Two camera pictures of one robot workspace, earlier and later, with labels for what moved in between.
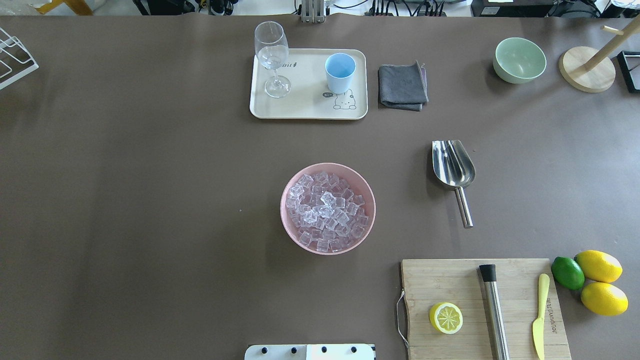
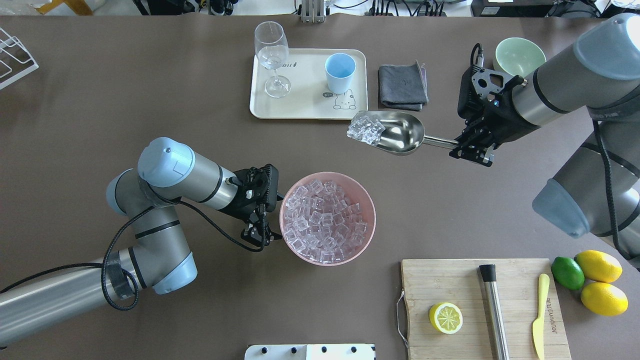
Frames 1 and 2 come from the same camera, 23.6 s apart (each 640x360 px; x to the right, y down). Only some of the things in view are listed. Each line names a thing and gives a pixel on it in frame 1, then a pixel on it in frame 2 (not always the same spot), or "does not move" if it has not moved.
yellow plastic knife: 538,324 does not move
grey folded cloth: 402,87 does not move
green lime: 568,273 does not move
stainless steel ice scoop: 455,167 -> 404,133
